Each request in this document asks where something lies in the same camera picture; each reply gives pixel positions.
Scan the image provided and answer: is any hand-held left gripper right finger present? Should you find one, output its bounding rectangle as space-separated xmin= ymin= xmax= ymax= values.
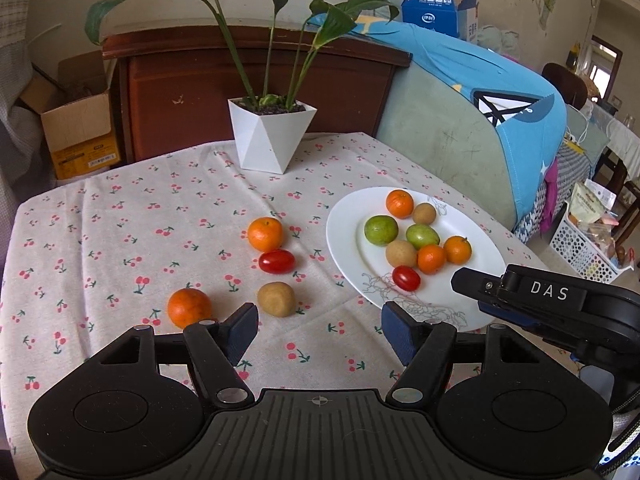
xmin=381 ymin=301 xmax=551 ymax=407

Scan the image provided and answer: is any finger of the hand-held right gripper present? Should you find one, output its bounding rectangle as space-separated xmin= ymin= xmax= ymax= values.
xmin=450 ymin=264 xmax=587 ymax=333

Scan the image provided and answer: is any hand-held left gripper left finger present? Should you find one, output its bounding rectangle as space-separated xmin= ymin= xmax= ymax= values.
xmin=85 ymin=302 xmax=260 ymax=407

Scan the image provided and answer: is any red cherry tomato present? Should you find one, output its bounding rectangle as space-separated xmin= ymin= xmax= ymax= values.
xmin=392 ymin=265 xmax=421 ymax=292
xmin=258 ymin=249 xmax=296 ymax=275

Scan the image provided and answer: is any orange mandarin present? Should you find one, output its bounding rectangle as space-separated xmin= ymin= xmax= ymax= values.
xmin=167 ymin=288 xmax=213 ymax=330
xmin=443 ymin=235 xmax=473 ymax=265
xmin=385 ymin=189 xmax=415 ymax=219
xmin=417 ymin=244 xmax=447 ymax=275
xmin=247 ymin=216 xmax=284 ymax=253

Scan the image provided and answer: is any large brown round fruit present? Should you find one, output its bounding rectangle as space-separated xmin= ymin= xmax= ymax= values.
xmin=385 ymin=239 xmax=418 ymax=269

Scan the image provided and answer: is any light green round fruit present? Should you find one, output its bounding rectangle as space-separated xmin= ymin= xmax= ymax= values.
xmin=405 ymin=223 xmax=441 ymax=250

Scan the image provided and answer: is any large green round fruit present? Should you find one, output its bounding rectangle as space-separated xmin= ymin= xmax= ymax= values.
xmin=364 ymin=215 xmax=399 ymax=246

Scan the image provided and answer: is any white plate with line drawing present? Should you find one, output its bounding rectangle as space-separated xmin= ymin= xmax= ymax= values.
xmin=326 ymin=186 xmax=508 ymax=332

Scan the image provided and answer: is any white perforated basket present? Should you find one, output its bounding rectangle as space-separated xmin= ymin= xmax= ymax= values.
xmin=549 ymin=204 xmax=632 ymax=284

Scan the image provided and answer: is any pink cloth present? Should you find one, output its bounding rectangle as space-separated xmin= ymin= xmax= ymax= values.
xmin=540 ymin=159 xmax=560 ymax=235

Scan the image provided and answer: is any beige snack bag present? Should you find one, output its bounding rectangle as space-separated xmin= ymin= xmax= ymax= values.
xmin=569 ymin=181 xmax=617 ymax=227

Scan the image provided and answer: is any cherry print tablecloth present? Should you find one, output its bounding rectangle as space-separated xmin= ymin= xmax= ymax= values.
xmin=0 ymin=131 xmax=591 ymax=480

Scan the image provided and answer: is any pale green sofa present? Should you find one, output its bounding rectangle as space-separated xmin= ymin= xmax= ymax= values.
xmin=375 ymin=55 xmax=522 ymax=234

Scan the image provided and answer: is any white faceted plant pot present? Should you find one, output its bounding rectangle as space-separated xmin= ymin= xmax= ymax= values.
xmin=228 ymin=97 xmax=318 ymax=175

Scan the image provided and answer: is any dark wooden chair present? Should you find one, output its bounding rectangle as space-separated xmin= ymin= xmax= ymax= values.
xmin=542 ymin=62 xmax=590 ymax=110

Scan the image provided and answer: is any blue printed blanket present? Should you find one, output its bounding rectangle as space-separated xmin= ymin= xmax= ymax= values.
xmin=345 ymin=0 xmax=569 ymax=222

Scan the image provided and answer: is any dark wooden cabinet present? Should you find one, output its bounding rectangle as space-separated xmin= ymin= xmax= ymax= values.
xmin=102 ymin=24 xmax=414 ymax=164

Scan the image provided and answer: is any open cardboard box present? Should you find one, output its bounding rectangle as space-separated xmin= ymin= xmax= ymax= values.
xmin=19 ymin=51 xmax=124 ymax=181

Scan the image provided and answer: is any green leafy plant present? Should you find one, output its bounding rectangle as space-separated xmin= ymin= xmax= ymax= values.
xmin=84 ymin=0 xmax=390 ymax=111

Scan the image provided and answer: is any grey checked cloth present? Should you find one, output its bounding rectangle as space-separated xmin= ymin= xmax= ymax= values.
xmin=0 ymin=40 xmax=56 ymax=196

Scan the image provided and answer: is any blue carton box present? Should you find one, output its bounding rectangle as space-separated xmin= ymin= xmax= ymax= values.
xmin=401 ymin=0 xmax=480 ymax=42

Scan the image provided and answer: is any checked lace-trimmed curtain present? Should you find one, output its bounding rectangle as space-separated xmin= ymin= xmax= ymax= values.
xmin=0 ymin=0 xmax=33 ymax=53

